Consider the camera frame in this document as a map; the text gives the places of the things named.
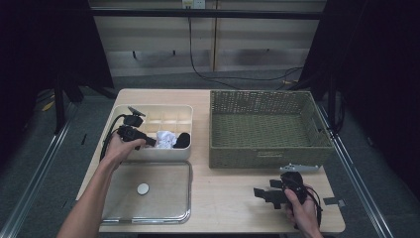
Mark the person's left hand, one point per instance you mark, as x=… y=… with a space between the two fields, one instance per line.
x=120 y=148

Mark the clear box lid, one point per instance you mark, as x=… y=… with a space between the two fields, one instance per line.
x=158 y=198

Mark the cream divided storage box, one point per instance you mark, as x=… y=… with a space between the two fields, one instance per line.
x=178 y=153

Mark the black crossbar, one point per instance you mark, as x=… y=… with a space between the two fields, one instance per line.
x=165 y=13

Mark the metal floor rail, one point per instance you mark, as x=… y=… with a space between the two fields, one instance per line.
x=36 y=178
x=356 y=178

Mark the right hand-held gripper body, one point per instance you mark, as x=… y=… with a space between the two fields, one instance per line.
x=295 y=186

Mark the black tape strip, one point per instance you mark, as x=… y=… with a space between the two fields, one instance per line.
x=333 y=201

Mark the person's right hand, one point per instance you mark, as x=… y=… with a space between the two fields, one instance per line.
x=303 y=214

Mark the black curtain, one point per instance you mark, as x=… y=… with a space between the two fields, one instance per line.
x=26 y=49
x=379 y=66

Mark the white sock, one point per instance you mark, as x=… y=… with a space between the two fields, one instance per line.
x=166 y=137
x=163 y=144

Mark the yellow floor item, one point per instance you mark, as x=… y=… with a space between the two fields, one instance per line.
x=48 y=106

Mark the small black floor tape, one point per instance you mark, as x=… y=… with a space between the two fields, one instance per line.
x=84 y=139

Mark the green woven basket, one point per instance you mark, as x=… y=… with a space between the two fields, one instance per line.
x=231 y=158

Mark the black sock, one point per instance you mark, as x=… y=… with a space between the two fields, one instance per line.
x=180 y=142
x=185 y=137

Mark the black stand post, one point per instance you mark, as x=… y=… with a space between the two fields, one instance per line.
x=332 y=105
x=60 y=109

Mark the white wall socket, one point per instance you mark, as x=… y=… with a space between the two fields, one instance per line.
x=193 y=4

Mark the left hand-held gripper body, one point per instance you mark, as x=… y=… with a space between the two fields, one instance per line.
x=132 y=130

